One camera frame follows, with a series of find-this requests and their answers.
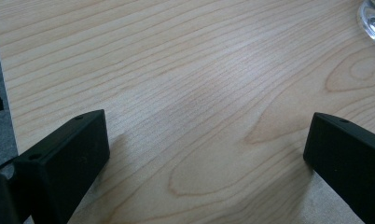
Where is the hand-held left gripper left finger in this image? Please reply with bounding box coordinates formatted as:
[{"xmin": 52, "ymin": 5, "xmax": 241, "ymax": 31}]
[{"xmin": 7, "ymin": 108, "xmax": 111, "ymax": 224}]

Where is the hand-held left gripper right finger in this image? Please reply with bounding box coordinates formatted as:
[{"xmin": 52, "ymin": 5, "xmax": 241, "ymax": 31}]
[{"xmin": 302, "ymin": 112, "xmax": 375, "ymax": 224}]

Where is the clear glass vessel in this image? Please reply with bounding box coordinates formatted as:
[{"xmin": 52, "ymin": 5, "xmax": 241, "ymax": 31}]
[{"xmin": 357, "ymin": 0, "xmax": 375, "ymax": 49}]

